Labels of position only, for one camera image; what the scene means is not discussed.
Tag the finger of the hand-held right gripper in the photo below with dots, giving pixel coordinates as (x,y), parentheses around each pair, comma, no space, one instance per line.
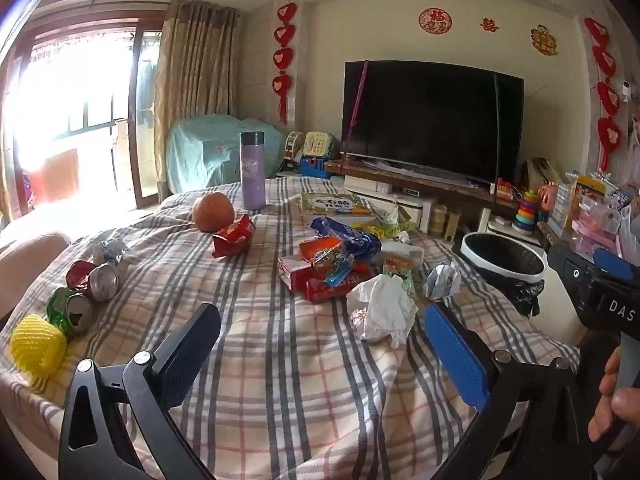
(614,265)

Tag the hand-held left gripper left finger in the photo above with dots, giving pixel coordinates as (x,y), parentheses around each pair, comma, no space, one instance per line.
(187,360)

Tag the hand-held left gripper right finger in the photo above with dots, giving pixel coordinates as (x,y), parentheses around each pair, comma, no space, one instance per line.
(455,355)

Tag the white rim trash bin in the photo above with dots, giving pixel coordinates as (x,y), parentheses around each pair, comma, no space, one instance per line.
(500,265)

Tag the red cardboard box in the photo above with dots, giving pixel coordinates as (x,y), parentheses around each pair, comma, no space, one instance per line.
(292,272)

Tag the blue snack bag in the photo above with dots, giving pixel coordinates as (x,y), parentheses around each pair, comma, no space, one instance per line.
(345,235)

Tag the person's right hand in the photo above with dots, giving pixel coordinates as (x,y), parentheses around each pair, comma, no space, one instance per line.
(625,407)

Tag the clear plastic storage boxes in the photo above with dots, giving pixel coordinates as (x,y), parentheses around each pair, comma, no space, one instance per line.
(597,225)

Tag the crumpled white blue wrapper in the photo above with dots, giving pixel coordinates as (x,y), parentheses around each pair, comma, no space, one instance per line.
(442,282)

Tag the colourful card packet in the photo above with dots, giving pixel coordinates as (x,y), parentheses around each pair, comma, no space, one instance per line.
(587,195)

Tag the clear drawer organizer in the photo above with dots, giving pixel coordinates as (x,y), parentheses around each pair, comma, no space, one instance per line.
(560,207)

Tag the crumpled white tissue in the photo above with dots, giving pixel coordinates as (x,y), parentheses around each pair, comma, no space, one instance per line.
(382,307)

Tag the plaid blanket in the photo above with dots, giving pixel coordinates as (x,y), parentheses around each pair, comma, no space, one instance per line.
(280,370)

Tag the pink toy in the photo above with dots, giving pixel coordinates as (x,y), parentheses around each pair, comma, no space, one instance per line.
(547,199)

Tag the white packet orange label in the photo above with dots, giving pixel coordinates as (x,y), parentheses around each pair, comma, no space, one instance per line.
(400,266)

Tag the beige bag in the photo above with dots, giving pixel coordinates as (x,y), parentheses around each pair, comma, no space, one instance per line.
(540,172)

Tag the crushed red can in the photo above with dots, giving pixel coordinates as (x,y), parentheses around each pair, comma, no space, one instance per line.
(97,282)

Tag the crushed green can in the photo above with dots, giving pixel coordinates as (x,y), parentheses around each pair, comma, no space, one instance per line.
(70,312)

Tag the red snack packet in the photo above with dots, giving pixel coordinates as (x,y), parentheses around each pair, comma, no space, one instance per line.
(234,237)

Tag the tall wooden toy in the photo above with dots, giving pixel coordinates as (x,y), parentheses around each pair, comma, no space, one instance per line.
(454,224)

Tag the red toy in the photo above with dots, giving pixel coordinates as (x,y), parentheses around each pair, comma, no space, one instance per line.
(505,191)

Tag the crumpled foil wrapper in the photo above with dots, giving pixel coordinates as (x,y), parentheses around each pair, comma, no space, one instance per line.
(110,251)

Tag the round wooden toy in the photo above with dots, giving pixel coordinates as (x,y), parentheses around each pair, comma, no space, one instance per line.
(439,217)

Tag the flat red snack wrapper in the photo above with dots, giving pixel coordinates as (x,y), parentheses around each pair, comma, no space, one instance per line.
(332,290)

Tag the yellow wrapper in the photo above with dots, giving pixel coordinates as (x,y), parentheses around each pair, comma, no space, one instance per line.
(377,231)

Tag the round orange fruit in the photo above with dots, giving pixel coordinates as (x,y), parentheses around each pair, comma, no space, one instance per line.
(212,212)

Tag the yellow foam fruit net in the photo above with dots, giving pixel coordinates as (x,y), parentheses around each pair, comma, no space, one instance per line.
(37,347)

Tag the white television stand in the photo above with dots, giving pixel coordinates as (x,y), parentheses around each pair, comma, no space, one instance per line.
(410,205)

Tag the orange snack packet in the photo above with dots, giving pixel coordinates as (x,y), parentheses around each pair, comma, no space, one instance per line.
(322,255)

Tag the small set-top box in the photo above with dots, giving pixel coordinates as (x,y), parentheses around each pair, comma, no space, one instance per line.
(410,191)

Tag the green cover picture book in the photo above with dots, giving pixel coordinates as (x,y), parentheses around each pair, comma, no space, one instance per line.
(332,205)

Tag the purple thermos bottle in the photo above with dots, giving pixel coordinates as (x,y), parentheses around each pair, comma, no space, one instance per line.
(253,175)

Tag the teal covered furniture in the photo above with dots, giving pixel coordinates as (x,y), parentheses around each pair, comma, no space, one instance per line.
(200,155)

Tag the blue toy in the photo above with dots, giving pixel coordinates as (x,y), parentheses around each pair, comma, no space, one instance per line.
(314,169)

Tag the black flat television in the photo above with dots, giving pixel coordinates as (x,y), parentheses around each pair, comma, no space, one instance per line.
(430,120)

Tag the toy with wheel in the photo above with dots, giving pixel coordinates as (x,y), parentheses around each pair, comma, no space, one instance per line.
(294,146)

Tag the yellow toy telephone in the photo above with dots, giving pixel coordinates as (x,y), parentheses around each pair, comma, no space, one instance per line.
(319,146)

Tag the beige curtain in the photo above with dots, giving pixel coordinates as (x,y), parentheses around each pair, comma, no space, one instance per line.
(195,90)

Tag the white security camera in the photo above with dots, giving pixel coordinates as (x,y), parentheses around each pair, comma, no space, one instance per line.
(624,90)

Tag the cartoon figure wall sticker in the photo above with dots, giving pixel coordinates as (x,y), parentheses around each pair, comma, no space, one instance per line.
(544,40)

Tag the small red wall character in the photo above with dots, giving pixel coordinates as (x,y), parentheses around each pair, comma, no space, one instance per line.
(489,25)

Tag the round red wall sticker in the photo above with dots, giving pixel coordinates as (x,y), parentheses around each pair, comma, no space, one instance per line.
(432,21)

